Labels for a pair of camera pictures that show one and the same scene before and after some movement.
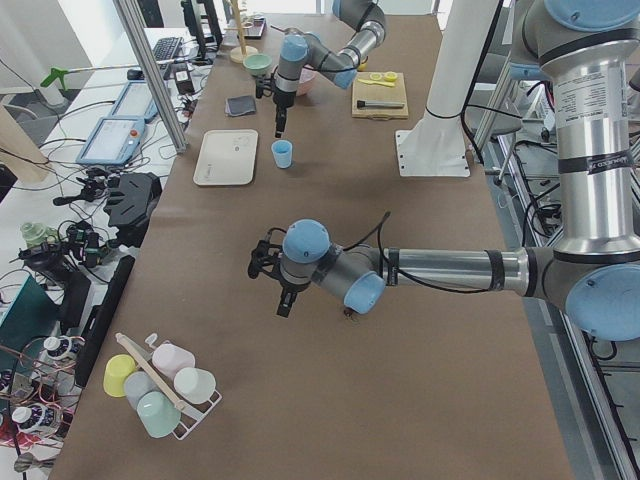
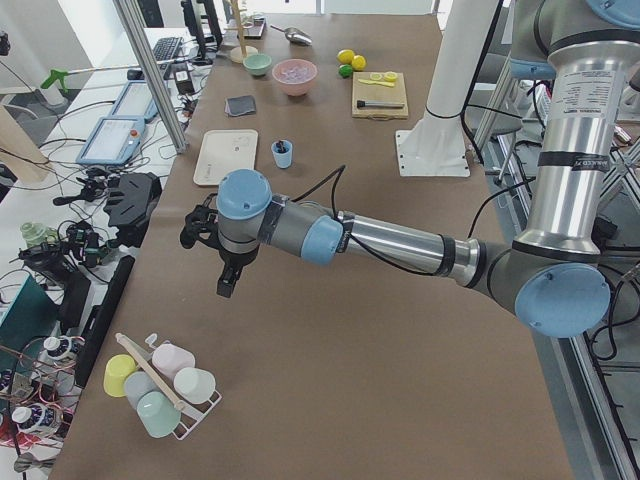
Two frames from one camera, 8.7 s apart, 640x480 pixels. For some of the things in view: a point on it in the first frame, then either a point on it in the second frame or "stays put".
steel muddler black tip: [379, 104] stays put
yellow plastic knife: [388, 84] stays put
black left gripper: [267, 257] to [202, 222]
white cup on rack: [194, 384] stays put
